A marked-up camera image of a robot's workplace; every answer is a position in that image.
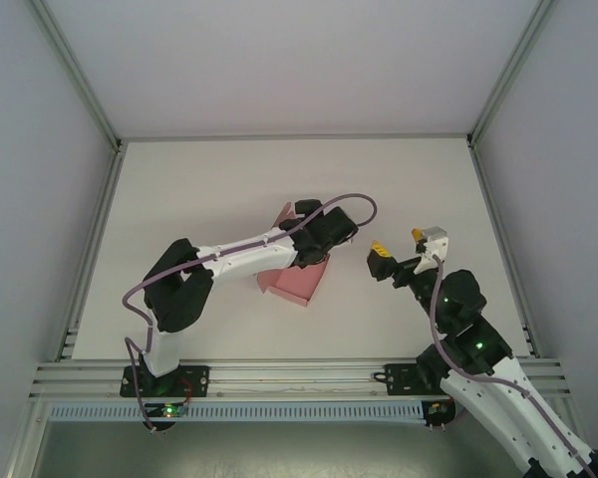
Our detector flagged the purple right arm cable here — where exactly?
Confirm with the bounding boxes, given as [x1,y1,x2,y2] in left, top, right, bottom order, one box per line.
[428,254,598,478]

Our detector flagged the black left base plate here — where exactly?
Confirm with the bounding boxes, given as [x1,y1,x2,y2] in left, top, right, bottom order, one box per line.
[119,364,211,399]

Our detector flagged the aluminium mounting rail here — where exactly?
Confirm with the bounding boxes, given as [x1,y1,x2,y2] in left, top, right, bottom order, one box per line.
[29,356,574,399]

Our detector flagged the aluminium frame post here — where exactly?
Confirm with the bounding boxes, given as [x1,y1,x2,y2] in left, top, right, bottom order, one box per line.
[466,0,559,150]
[29,0,126,153]

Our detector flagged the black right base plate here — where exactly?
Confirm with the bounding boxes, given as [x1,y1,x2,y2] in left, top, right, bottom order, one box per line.
[386,362,452,398]

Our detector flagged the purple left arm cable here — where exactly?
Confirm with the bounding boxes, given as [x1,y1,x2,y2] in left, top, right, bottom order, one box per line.
[122,192,378,434]

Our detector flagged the white slotted cable duct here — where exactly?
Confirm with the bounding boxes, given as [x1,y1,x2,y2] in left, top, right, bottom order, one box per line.
[47,401,425,422]

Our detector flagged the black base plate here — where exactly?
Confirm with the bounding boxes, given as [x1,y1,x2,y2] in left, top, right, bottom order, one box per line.
[386,362,452,398]
[119,364,211,399]

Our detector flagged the circuit board with green light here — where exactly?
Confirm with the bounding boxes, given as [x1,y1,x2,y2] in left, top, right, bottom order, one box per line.
[147,403,190,419]

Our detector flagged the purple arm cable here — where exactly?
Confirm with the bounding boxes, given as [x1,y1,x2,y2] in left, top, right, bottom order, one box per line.
[428,254,598,478]
[122,192,378,434]

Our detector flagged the pink paper box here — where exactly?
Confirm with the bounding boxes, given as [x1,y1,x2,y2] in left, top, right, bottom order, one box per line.
[256,200,330,309]

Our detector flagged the aluminium table side rail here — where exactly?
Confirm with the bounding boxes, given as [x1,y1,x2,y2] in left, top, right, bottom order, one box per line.
[467,143,542,359]
[54,146,126,362]

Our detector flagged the aluminium frame crossbar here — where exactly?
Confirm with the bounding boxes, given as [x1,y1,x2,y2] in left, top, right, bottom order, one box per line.
[114,129,477,143]

